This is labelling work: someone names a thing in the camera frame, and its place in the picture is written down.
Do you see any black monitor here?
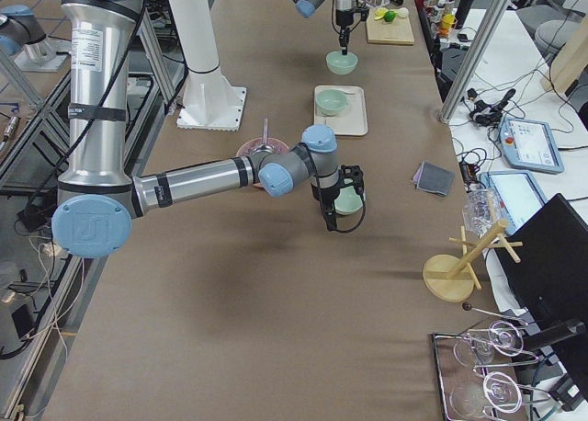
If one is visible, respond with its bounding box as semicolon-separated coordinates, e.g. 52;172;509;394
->
496;193;587;328

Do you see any pink bowl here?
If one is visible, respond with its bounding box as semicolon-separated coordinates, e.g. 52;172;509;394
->
233;138;289;188

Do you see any cream serving tray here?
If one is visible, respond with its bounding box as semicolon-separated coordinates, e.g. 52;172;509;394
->
313;85;368;136

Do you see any bamboo cutting board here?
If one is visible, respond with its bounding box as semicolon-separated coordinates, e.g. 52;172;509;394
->
366;9;414;45

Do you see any wine glass upper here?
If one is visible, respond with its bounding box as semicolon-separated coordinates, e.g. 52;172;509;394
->
453;321;523;368

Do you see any wine glass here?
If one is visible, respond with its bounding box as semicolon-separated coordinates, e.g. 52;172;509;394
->
449;371;523;420
453;321;523;368

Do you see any aluminium frame post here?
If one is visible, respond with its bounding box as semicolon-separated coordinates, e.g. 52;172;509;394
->
439;0;511;124

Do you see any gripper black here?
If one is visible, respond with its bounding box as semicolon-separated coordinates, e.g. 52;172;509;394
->
334;9;353;55
311;185;340;231

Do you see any green bowl on tray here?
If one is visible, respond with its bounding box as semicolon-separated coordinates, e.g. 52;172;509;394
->
315;88;347;116

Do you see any teach pendant near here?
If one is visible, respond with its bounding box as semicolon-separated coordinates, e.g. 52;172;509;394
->
480;170;548;235

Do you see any green bowl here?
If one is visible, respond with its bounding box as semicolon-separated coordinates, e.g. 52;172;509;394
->
325;51;358;75
315;88;347;116
334;186;365;216

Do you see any wooden mug tree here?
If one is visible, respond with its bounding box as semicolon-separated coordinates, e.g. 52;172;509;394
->
423;195;523;302

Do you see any teach pendant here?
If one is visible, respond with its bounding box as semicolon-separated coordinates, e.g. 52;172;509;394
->
480;170;548;235
499;117;564;174

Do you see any wire glass rack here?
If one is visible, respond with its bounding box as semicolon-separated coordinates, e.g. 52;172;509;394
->
431;324;560;420

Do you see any teach pendant far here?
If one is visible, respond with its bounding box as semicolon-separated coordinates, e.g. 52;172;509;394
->
499;117;564;174

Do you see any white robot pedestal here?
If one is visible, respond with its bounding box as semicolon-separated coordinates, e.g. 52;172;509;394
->
169;0;246;131

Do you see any grey folded cloth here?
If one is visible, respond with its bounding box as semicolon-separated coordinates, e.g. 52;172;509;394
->
413;161;455;197

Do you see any white garlic bulb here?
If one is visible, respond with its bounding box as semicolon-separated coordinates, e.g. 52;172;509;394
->
397;7;409;18

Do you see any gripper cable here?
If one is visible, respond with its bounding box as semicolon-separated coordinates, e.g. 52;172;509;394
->
310;154;368;233

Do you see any wine glass lower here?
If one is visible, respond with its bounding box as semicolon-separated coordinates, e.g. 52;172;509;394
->
449;371;523;420

